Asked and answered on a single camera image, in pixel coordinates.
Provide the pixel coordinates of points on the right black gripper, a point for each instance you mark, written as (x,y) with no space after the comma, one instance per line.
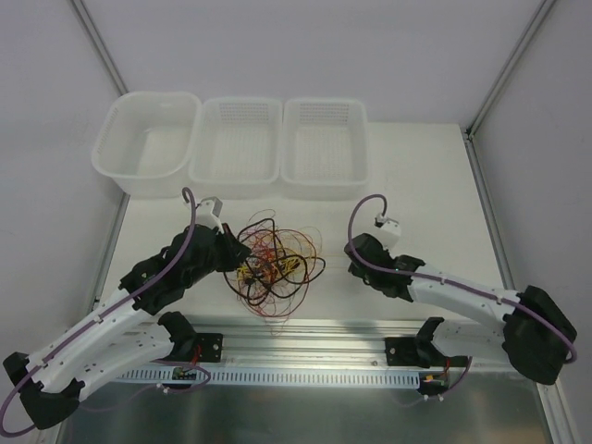
(362,254)

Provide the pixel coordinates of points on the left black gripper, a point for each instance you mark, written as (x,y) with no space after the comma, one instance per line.
(229,250)

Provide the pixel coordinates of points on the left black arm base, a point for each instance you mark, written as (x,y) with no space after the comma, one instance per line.
(207,348)

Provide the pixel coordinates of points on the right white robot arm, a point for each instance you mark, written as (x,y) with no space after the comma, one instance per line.
(525,329)

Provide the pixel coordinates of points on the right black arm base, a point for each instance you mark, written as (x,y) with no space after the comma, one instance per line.
(401,351)

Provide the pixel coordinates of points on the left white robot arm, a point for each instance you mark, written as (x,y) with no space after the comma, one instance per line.
(129,329)

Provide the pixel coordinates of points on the middle white mesh basket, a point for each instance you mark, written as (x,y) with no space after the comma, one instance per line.
(236,154)

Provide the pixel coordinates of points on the white mesh basket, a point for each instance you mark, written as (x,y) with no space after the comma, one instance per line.
(236,154)
(324,149)

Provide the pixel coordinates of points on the right white mesh basket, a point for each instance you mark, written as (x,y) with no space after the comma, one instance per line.
(324,149)

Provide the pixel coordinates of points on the left white solid basket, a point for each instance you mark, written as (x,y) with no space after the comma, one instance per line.
(146,141)

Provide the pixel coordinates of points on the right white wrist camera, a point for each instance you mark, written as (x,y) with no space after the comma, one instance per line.
(388,231)

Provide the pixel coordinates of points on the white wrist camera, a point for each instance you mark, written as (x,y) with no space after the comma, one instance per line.
(388,231)
(207,213)

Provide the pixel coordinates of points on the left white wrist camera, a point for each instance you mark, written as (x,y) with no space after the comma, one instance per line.
(207,213)

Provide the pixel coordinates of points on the aluminium mounting rail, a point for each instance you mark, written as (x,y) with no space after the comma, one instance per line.
(304,343)

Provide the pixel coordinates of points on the white slotted cable duct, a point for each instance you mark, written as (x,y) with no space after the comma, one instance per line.
(274,377)

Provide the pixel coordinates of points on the right aluminium frame post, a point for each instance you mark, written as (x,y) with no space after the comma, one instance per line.
(502,80)

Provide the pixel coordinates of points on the aluminium frame post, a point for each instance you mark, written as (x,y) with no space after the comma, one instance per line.
(90,29)
(502,80)

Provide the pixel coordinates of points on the left aluminium frame post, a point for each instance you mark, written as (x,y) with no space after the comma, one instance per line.
(90,29)

